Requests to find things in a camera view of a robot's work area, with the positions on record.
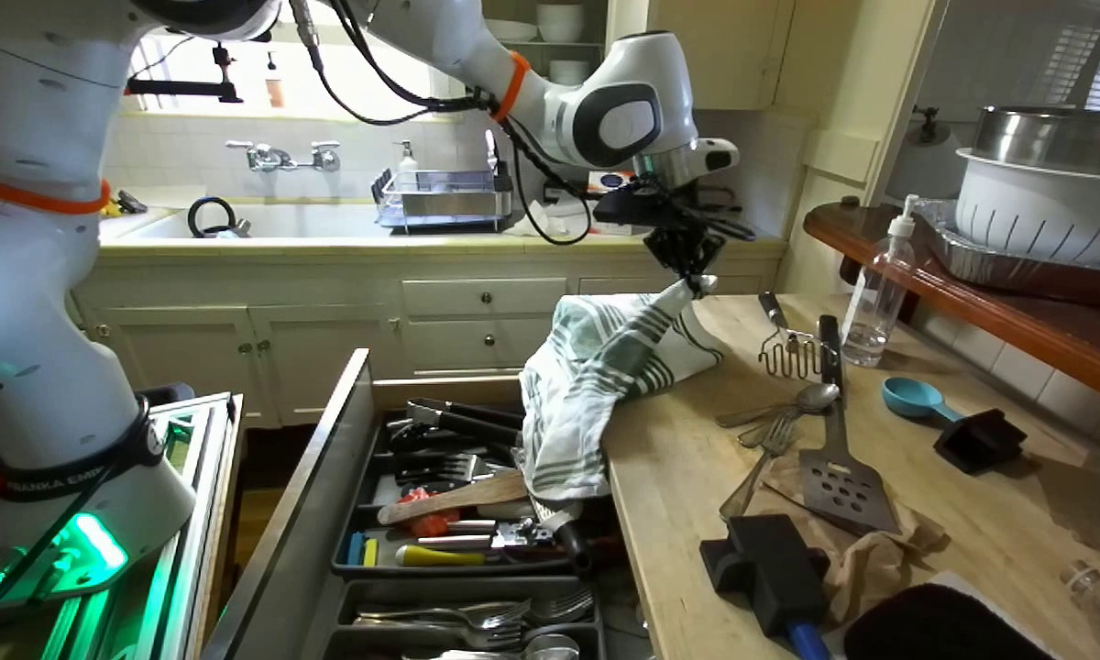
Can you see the wooden wall shelf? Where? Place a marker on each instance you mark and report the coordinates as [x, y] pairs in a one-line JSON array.
[[1037, 330]]

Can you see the slotted metal spatula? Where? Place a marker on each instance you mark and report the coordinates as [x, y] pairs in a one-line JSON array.
[[844, 478]]

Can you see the cream lower cabinet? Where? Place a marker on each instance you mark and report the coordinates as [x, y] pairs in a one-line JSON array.
[[330, 330]]

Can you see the white sink basin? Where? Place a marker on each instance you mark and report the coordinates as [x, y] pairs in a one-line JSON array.
[[295, 222]]

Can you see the white small bowl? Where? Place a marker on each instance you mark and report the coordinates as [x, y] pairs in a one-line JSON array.
[[568, 72]]

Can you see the open wooden drawer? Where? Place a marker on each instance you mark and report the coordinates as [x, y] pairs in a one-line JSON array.
[[295, 535]]

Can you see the white robot stand frame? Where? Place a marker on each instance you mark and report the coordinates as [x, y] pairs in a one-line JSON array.
[[201, 514]]

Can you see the grey cutlery tray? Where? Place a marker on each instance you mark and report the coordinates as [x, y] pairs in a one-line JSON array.
[[464, 626]]

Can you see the crumpled white cloth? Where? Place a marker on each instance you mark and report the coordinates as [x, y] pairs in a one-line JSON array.
[[561, 222]]

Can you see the metal spoon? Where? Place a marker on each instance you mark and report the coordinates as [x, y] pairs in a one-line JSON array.
[[815, 396]]

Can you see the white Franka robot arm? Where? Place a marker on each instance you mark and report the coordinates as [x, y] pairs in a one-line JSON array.
[[38, 304]]

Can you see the cream cabinet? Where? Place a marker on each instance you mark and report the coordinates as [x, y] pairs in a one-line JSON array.
[[330, 330], [745, 47]]

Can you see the white plastic colander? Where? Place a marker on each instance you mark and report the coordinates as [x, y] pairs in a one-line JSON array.
[[1037, 212]]

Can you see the wooden spatula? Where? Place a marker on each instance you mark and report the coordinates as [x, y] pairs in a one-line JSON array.
[[464, 496]]

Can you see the clear pump bottle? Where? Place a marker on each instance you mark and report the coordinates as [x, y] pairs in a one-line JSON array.
[[875, 304]]

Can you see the black measuring cup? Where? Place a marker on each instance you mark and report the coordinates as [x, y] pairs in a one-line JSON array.
[[981, 442]]

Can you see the black utensil organizer tray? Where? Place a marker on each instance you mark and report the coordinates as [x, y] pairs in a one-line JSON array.
[[451, 490]]

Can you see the stainless steel pot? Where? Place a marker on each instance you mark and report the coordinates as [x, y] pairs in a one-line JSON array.
[[1048, 133]]

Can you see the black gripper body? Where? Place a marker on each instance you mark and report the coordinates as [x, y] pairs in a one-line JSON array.
[[683, 242]]

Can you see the metal baking tray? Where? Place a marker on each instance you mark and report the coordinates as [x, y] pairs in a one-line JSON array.
[[977, 261]]

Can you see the metal fork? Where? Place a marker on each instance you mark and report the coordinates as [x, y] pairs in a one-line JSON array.
[[757, 472]]

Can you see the white stacked bowl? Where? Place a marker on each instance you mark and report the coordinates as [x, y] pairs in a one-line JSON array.
[[561, 23]]

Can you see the white soap bottle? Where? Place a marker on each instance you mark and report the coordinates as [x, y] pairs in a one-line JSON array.
[[409, 170]]

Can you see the cream upper cabinet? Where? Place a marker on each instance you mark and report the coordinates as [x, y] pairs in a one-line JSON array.
[[745, 47]]

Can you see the crumpled brown cloth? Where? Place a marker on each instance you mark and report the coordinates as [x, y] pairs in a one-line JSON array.
[[882, 561]]

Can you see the chrome sink faucet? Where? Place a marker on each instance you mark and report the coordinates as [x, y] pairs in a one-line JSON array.
[[282, 156]]

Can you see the black flat pad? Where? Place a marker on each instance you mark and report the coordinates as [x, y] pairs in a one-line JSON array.
[[940, 628]]

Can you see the dark wall hook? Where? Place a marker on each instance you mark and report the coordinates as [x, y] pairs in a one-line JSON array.
[[932, 126]]

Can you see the green and white striped towel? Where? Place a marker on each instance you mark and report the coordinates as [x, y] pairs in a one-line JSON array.
[[586, 379]]

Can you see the black kitchen tongs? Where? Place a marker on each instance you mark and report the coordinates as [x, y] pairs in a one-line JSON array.
[[471, 420]]

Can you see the teal measuring cup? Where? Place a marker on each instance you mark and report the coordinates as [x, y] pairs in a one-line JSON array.
[[914, 396]]

